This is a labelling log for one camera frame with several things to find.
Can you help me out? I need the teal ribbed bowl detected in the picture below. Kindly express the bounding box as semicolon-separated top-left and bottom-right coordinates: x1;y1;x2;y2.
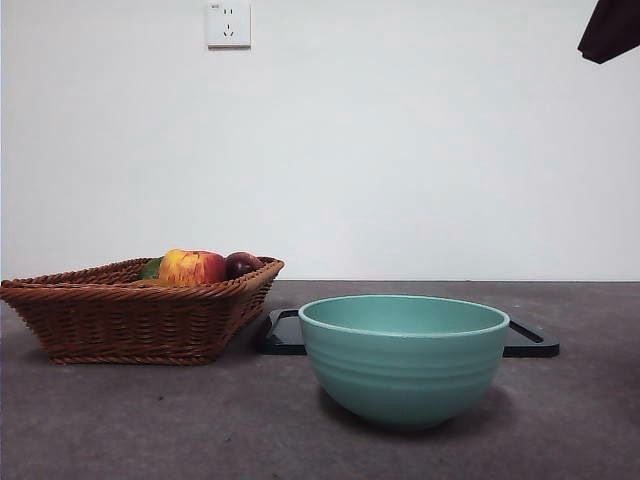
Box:
298;294;511;431

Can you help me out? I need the dark rectangular tray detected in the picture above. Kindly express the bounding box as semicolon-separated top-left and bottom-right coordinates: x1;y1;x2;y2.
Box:
259;308;561;358

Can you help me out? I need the dark red plum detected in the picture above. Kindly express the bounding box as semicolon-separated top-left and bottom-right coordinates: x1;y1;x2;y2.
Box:
225;251;265;281

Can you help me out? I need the red yellow apple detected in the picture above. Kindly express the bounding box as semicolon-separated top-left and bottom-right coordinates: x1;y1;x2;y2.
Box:
158;248;229;287

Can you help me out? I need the green fruit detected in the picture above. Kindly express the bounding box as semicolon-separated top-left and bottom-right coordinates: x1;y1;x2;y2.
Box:
139;257;165;281

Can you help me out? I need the brown wicker basket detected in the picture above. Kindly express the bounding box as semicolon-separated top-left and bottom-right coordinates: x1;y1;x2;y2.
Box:
0;255;286;365

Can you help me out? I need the white wall socket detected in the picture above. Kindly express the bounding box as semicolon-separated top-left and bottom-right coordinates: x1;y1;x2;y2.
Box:
206;1;252;50

